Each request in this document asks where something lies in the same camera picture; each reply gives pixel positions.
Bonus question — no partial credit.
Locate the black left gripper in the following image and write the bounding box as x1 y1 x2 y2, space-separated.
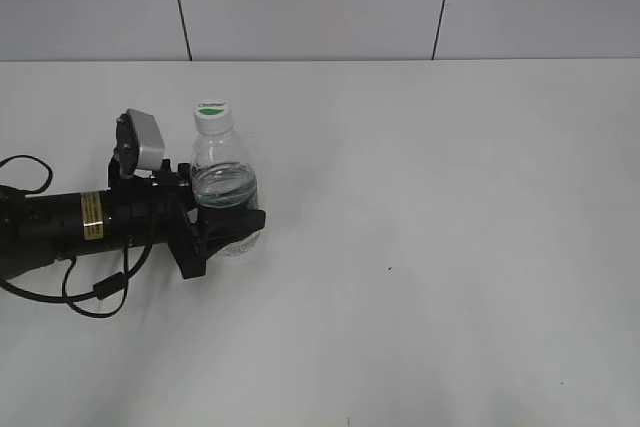
105 158 266 279

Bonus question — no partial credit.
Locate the clear green-label water bottle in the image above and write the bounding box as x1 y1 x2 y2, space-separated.
190 116 262 258

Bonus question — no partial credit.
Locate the white green bottle cap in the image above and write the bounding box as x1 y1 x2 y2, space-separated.
193 100 234 136

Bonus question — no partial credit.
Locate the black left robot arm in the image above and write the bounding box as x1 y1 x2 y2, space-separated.
1 160 266 280

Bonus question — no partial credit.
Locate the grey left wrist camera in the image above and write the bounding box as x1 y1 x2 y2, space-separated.
113 109 165 178

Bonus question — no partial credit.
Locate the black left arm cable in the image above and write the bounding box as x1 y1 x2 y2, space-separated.
0 155 156 320

